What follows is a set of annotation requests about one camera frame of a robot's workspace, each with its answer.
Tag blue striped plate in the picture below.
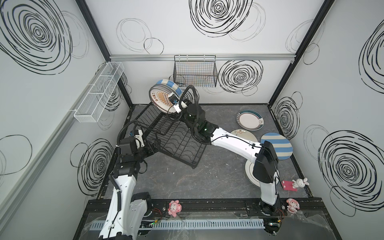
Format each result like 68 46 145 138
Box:
155 79 183 97
261 133 293 160

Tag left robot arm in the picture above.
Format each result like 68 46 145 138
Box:
98 130 152 240

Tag blue striped plate right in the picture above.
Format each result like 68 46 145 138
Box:
261 133 293 160

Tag aluminium wall rail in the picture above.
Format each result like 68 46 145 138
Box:
1 76 95 229
110 54 296 62

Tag black wire dish rack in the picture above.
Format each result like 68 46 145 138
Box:
135 104 206 169

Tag black wire wall basket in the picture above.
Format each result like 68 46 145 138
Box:
172 60 219 88

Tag sunburst plate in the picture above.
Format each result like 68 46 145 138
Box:
149 85 179 114

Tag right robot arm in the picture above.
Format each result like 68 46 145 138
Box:
166 94 280 216

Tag white plate green rim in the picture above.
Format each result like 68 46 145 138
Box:
236 110 264 131

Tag white mesh wall shelf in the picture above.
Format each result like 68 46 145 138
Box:
74 62 125 123

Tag pink plush toy left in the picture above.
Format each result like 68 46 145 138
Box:
168 200 182 218

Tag aluminium wall rail left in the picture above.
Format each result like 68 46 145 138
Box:
1 76 95 229

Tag white plate black rim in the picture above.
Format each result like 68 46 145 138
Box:
245 161 260 187

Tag white bunny pink toy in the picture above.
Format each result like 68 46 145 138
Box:
282 178 310 192

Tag pink plush toy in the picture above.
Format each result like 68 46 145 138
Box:
286 198 300 214
168 200 182 218

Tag aluminium wall rail back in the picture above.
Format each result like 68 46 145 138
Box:
110 54 296 62

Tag blue striped plate front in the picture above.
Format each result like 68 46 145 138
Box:
155 79 183 97

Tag pink plush toy right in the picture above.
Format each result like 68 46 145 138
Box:
286 198 300 214

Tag cream floral plate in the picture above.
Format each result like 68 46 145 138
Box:
231 129 258 142

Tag white slotted cable duct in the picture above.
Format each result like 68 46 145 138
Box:
89 218 266 232

